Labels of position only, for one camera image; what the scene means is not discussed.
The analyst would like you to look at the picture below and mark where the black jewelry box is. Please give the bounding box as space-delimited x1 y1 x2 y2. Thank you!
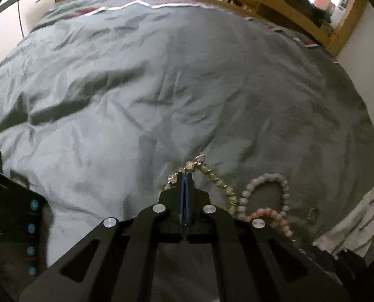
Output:
0 145 51 302

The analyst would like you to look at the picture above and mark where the wooden bed frame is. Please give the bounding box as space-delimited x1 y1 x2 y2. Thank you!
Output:
55 0 368 56

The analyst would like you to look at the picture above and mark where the yellow crystal bead bracelet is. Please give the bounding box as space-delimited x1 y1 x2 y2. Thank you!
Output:
162 153 240 216

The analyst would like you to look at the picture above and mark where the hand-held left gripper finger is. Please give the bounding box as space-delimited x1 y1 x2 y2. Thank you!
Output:
186 172 351 302
19 172 186 302

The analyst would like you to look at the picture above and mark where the black wall cable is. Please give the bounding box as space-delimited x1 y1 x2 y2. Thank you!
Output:
15 0 28 38

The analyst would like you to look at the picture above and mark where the pile of black clothing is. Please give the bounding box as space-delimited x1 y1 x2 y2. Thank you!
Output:
265 0 336 29

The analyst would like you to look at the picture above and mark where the grey blanket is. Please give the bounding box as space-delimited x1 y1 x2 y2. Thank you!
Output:
0 0 374 302

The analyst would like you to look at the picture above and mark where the pink bead bracelet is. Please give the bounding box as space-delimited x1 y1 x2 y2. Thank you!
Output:
242 207 294 240

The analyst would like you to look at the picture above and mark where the white striped bedsheet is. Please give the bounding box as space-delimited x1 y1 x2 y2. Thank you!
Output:
313 178 374 266

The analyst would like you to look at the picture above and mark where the white bead bracelet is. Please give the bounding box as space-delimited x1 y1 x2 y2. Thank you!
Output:
239 173 291 216

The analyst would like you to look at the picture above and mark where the pink cardboard box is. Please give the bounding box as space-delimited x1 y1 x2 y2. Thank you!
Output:
313 0 336 11

